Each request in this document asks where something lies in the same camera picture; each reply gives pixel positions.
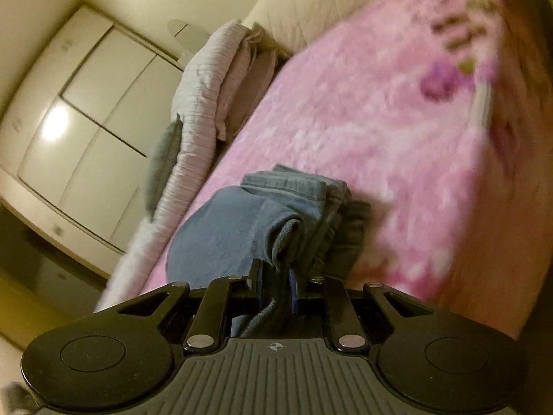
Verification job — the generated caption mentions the pale pink pillow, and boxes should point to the pale pink pillow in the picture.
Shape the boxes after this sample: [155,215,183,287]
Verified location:
[215,26,282,142]

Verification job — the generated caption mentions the cream padded headboard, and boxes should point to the cream padded headboard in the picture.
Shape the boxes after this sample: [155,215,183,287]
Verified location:
[241,0,392,58]

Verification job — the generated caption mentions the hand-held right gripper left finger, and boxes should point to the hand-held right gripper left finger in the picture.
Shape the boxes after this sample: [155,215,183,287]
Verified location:
[116,258,265,352]

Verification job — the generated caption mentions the blue denim jeans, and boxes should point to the blue denim jeans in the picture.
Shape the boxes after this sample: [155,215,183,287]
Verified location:
[166,163,373,339]

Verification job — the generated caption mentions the shiny curved fixture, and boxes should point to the shiny curved fixture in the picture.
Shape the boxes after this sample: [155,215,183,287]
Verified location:
[166,19,213,60]

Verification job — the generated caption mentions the pink fluffy blanket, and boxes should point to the pink fluffy blanket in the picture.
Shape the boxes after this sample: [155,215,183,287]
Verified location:
[140,0,553,342]

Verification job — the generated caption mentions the cream wardrobe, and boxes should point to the cream wardrobe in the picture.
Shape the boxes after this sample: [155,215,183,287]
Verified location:
[0,5,187,278]

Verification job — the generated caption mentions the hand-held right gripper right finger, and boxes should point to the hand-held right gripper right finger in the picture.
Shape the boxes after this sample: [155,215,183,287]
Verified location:
[286,268,436,353]

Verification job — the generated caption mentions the white crumpled duvet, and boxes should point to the white crumpled duvet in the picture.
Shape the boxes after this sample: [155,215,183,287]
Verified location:
[93,19,255,313]

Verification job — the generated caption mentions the grey cloth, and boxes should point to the grey cloth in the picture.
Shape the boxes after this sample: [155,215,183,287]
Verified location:
[144,114,185,222]

